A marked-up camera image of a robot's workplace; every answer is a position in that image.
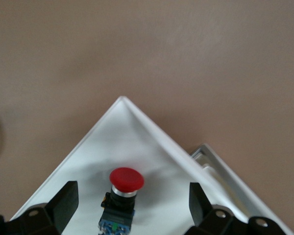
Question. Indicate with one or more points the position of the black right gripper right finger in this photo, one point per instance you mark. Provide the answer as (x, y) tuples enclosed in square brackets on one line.
[(203, 213)]

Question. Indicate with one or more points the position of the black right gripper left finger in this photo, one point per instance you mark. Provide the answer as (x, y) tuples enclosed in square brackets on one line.
[(56, 208)]

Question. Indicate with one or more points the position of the red mushroom push button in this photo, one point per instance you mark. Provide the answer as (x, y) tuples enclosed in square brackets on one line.
[(126, 178)]

